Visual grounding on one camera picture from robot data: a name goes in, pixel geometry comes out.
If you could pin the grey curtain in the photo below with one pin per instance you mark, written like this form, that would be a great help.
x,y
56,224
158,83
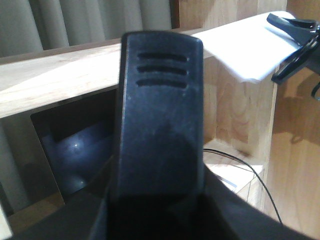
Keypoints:
x,y
33,26

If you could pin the wooden shelf unit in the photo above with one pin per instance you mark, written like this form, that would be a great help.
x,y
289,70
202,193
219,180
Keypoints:
x,y
261,122

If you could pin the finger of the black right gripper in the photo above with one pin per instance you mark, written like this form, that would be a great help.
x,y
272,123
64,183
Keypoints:
x,y
307,56
302,31

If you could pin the black stapler with orange tab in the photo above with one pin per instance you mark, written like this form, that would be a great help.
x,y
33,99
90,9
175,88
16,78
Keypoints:
x,y
157,189

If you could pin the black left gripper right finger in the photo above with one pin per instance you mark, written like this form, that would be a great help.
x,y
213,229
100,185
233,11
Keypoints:
x,y
238,219

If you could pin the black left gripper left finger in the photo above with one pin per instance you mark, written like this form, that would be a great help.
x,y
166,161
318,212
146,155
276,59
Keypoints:
x,y
88,215

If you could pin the white paper sheet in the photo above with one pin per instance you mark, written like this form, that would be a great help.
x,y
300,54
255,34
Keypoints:
x,y
250,48

